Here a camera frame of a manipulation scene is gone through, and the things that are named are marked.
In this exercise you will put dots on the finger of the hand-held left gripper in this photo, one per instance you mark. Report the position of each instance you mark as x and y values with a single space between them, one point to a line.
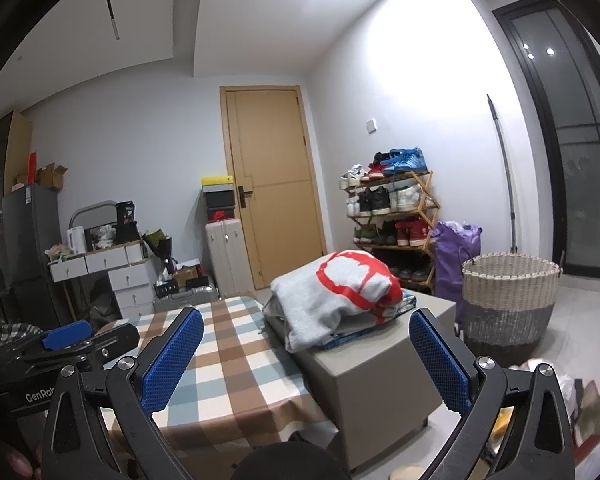
112 342
65 336

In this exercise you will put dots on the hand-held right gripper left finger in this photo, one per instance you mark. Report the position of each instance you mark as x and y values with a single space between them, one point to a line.
175 360

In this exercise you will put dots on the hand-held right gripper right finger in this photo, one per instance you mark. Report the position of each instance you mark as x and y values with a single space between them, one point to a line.
440 360

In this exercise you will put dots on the grey hoodie with red print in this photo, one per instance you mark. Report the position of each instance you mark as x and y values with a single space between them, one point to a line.
330 295

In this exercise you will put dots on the white drawer cabinet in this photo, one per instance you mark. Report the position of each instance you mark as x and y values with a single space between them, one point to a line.
132 290

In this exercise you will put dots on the silver suitcase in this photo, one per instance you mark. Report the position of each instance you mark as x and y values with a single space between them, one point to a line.
185 300

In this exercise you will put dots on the checkered bed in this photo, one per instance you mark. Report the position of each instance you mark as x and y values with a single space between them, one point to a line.
240 360

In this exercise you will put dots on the grey ottoman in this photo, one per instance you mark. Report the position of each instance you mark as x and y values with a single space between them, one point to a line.
380 390

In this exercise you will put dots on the white desktop drawer row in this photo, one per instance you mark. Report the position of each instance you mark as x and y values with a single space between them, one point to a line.
100 260

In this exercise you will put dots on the grey refrigerator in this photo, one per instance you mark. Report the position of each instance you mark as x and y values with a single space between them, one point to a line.
30 260

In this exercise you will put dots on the woven laundry basket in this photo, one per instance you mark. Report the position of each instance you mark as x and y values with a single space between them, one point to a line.
510 305

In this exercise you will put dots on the purple bag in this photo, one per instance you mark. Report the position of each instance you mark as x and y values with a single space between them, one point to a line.
450 265

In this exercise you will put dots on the white kettle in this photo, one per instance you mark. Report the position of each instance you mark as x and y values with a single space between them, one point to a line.
76 240

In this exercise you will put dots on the dark wrapped bouquet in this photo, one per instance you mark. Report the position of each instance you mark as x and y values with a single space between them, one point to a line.
157 245

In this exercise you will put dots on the white suitcase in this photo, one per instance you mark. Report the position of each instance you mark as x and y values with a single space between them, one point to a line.
227 260

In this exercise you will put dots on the black printed bag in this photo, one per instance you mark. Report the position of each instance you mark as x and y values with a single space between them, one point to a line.
126 220

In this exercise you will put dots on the white plastic bag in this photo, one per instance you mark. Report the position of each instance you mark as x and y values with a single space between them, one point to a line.
567 390

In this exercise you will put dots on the black red logo shoe box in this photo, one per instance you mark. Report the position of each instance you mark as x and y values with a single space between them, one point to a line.
222 216

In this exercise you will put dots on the wooden shoe rack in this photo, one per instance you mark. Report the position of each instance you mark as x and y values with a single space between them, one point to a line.
427 200

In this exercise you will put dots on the brown paper bag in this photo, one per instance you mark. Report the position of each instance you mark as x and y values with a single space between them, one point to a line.
592 410

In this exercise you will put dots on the open cardboard box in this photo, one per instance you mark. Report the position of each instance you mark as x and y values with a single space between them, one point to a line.
50 176

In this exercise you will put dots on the plain black shoe box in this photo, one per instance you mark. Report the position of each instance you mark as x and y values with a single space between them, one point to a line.
222 202

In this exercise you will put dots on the rows of shoes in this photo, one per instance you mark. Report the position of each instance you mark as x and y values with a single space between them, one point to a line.
380 200

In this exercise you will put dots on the yellow shoe box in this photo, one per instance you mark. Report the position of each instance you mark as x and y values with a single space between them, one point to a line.
216 180

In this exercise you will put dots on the tall wooden cabinet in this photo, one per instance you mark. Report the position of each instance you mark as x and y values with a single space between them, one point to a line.
12 155

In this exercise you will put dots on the wooden door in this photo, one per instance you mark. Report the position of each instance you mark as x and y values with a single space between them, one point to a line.
275 185

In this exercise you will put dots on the metal pole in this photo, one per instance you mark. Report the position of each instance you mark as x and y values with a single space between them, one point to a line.
502 160

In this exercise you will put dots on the black framed window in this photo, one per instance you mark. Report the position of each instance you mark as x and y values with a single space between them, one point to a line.
570 135

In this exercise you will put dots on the black ceiling track lamp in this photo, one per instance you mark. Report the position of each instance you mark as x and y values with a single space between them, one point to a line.
111 5

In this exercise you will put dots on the grey metal frame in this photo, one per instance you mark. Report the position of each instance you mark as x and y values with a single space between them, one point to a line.
87 208

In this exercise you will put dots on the wall switch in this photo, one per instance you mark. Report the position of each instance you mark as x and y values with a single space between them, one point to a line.
371 125

